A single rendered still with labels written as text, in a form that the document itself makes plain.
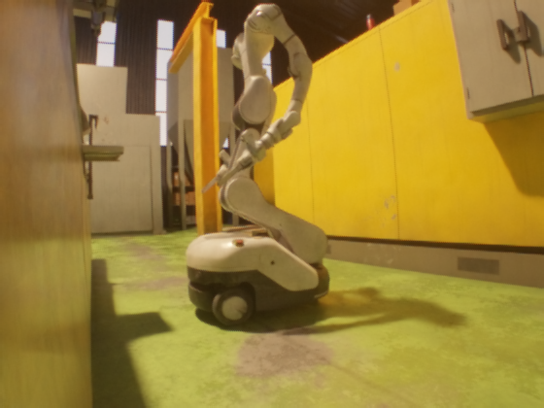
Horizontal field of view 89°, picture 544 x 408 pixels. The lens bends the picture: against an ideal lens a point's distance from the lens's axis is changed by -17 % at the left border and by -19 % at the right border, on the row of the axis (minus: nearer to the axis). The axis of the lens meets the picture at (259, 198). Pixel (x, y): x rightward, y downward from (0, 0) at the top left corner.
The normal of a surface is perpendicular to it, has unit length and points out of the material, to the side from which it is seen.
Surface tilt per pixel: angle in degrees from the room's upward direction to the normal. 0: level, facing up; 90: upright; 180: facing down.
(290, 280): 90
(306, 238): 90
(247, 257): 90
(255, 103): 90
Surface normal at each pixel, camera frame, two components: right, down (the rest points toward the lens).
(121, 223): 0.47, -0.04
